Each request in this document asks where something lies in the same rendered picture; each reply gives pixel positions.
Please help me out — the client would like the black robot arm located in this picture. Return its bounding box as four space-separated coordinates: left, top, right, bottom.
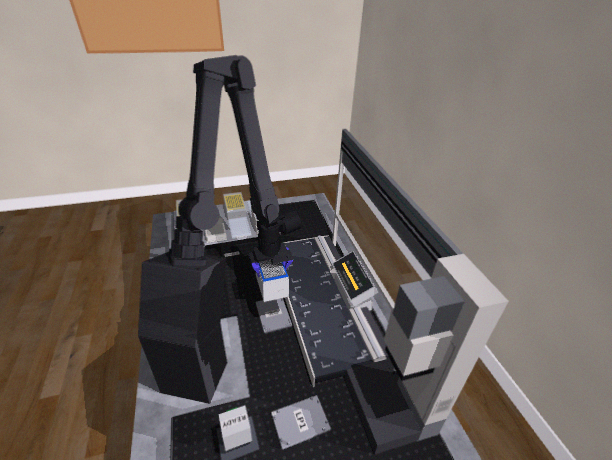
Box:
169 55 301 266

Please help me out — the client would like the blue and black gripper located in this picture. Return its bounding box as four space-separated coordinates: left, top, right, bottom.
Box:
249 238 293 277

